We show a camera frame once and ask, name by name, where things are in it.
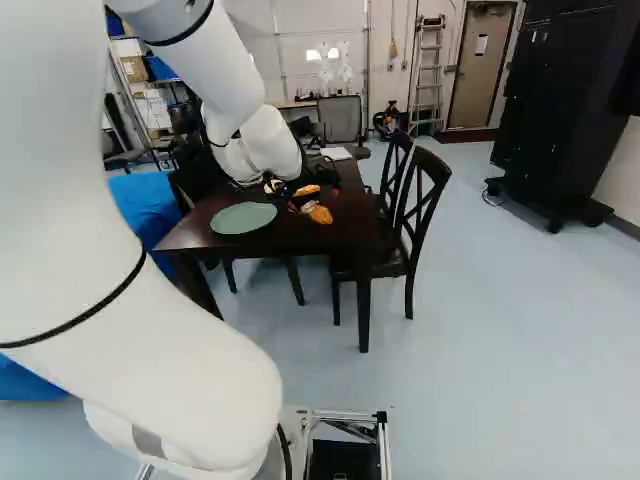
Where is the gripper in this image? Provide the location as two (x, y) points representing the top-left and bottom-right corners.
(263, 175), (334, 226)

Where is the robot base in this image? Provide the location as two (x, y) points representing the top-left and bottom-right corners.
(135, 405), (393, 480)

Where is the green plate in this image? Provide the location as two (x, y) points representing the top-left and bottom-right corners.
(209, 201), (279, 237)

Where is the black bag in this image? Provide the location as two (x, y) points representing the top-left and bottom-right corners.
(298, 153), (344, 189)

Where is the dark wooden table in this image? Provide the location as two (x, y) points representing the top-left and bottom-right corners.
(152, 144), (382, 354)

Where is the grey mesh office chair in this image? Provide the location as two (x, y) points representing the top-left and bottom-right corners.
(316, 94), (372, 162)

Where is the dark wooden chair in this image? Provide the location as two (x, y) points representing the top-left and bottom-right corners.
(327, 145), (453, 322)
(167, 133), (236, 217)
(368, 128), (417, 227)

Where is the blue padded block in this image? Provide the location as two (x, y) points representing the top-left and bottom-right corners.
(107, 171), (182, 281)

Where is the metal ladder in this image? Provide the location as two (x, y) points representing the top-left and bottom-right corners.
(408, 13), (447, 139)

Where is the metal storage shelf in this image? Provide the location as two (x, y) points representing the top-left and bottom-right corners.
(103, 8), (206, 172)

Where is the beige door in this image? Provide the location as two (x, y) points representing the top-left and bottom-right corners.
(445, 0), (519, 133)

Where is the black cabinet on wheels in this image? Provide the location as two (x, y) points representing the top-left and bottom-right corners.
(488, 0), (640, 235)

